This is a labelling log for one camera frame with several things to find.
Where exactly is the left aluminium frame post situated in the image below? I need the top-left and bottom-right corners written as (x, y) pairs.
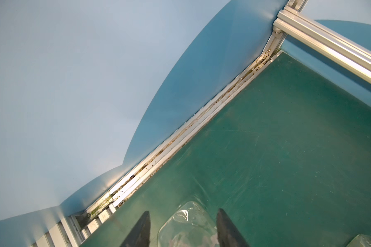
top-left (287, 0), bottom-right (308, 12)

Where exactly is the aluminium front rail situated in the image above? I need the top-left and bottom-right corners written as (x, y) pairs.
top-left (29, 204), bottom-right (116, 247)

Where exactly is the aluminium back frame bar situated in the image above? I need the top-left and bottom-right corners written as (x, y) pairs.
top-left (273, 7), bottom-right (371, 84)

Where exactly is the clear glass bottle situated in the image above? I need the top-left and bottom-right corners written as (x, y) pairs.
top-left (346, 234), bottom-right (371, 247)
top-left (157, 201), bottom-right (219, 247)

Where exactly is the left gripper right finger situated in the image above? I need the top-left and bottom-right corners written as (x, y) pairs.
top-left (216, 209), bottom-right (249, 247)

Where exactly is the left aluminium floor edge strip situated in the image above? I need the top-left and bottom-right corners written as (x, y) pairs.
top-left (71, 32), bottom-right (286, 230)

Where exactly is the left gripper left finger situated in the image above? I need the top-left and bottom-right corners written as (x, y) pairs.
top-left (120, 211), bottom-right (151, 247)

